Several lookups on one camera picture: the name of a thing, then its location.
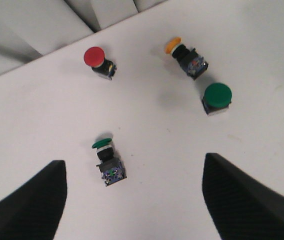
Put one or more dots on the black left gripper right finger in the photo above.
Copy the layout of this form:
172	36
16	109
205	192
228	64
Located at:
241	207

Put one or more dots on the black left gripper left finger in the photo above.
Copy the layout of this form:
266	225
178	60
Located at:
34	210

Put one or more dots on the green button near box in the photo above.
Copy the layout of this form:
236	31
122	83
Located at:
217	97

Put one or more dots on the green button lying flat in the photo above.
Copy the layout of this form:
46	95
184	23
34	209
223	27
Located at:
111	165

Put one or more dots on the red button on table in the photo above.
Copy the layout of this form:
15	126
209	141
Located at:
95	58

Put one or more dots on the white pleated curtain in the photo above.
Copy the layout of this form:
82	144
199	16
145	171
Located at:
31	29

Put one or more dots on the yellow push button switch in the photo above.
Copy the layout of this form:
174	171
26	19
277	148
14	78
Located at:
189	61

